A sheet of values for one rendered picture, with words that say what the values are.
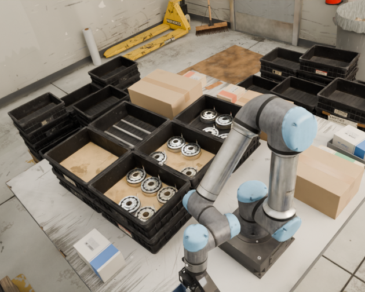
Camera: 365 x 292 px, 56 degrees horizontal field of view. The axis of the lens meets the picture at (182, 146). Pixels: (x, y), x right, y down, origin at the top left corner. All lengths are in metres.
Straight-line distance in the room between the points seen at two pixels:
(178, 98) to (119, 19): 3.25
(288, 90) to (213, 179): 2.07
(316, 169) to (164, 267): 0.82
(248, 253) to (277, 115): 0.64
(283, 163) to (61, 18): 4.07
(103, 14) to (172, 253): 4.01
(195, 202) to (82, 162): 0.96
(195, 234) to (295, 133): 0.41
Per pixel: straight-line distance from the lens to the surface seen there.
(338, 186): 1.64
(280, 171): 1.13
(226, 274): 1.53
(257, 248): 1.47
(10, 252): 2.94
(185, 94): 2.18
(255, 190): 1.35
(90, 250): 1.62
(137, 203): 1.62
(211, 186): 1.14
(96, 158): 1.97
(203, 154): 1.81
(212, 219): 1.12
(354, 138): 2.01
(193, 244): 1.04
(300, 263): 1.58
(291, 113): 1.02
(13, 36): 4.64
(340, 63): 3.30
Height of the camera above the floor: 2.05
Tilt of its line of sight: 40 degrees down
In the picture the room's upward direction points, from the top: 11 degrees counter-clockwise
